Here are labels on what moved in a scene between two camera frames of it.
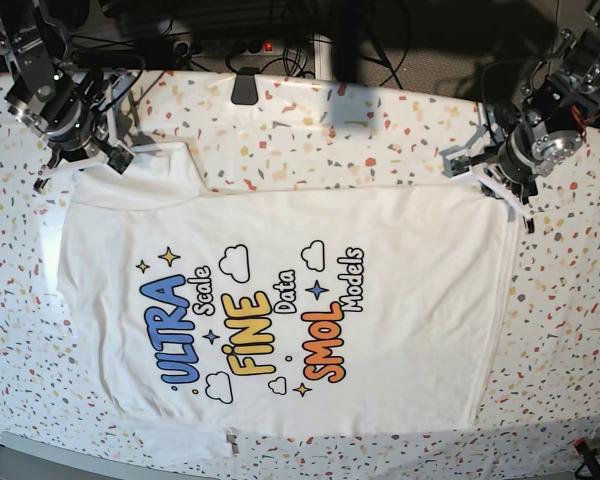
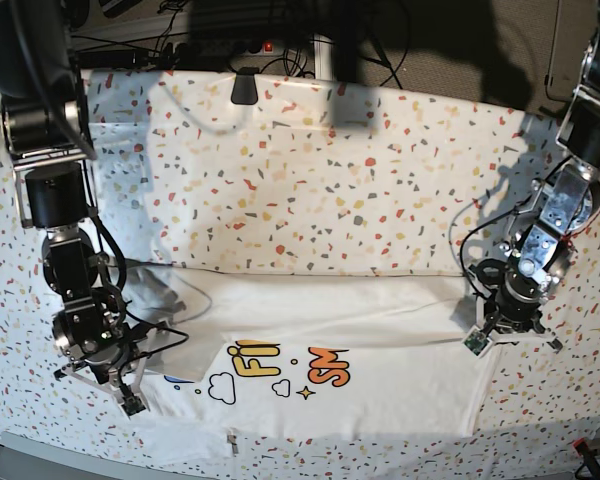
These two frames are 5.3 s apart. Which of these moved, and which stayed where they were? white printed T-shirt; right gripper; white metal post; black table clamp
Moved: right gripper; white printed T-shirt
Stayed: white metal post; black table clamp
